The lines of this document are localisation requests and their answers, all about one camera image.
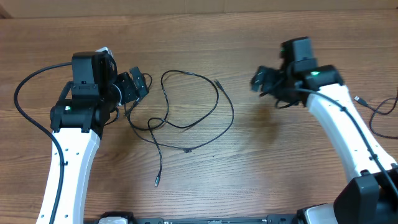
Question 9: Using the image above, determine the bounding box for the black usb cable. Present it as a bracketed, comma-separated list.
[124, 69, 235, 187]

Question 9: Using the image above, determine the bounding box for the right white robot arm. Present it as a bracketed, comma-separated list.
[251, 37, 397, 223]

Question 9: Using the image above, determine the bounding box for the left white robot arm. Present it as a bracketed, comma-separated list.
[37, 47, 149, 223]

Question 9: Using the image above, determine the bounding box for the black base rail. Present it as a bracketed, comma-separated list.
[134, 214, 306, 224]

